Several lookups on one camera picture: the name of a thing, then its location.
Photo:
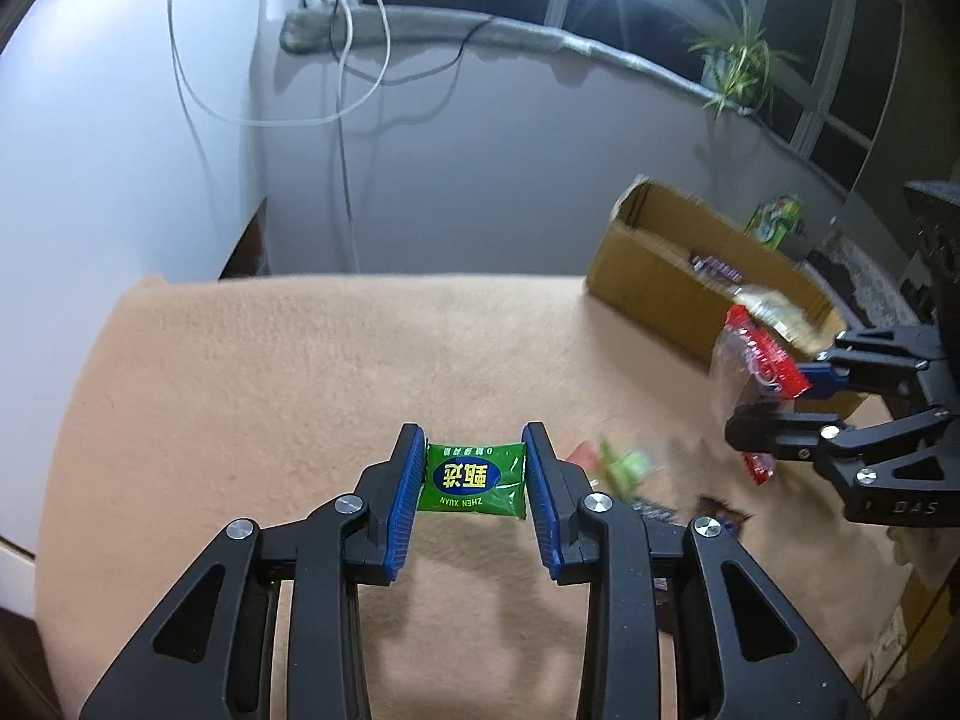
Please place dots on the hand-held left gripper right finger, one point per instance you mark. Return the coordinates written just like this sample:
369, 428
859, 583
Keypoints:
544, 510

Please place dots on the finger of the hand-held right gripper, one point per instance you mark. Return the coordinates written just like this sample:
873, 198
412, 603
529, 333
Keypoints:
772, 431
819, 380

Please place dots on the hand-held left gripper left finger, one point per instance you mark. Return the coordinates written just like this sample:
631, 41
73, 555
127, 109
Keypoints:
403, 510

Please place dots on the clear red-trimmed snack packet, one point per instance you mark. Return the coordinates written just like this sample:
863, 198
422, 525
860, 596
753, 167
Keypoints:
757, 367
581, 456

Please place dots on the sliced bread packet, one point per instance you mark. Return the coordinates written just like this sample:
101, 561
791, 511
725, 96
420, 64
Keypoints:
787, 319

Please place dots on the green candy packet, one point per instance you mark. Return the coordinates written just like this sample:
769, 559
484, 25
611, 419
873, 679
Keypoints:
472, 476
626, 465

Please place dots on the cardboard box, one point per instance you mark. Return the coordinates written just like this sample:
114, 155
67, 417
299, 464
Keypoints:
652, 277

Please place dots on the green gift bag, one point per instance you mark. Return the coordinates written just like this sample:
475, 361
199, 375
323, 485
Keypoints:
772, 221

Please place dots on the beige table blanket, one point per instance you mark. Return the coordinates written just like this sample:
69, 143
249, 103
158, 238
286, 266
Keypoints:
262, 390

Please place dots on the white framed window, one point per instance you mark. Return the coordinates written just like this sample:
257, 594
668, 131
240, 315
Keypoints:
862, 75

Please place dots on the potted spider plant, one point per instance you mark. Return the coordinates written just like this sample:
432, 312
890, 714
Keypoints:
731, 67

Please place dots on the grey windowsill cloth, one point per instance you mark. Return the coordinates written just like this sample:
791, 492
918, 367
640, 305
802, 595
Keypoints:
420, 22

